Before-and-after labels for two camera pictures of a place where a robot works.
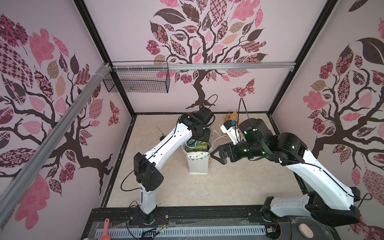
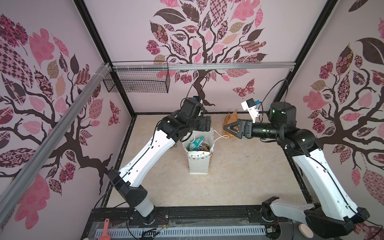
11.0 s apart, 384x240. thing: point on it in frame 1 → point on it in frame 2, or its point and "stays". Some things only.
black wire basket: (138, 77) stays
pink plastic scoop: (105, 236) stays
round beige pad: (306, 230) stays
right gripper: (221, 148) → (244, 128)
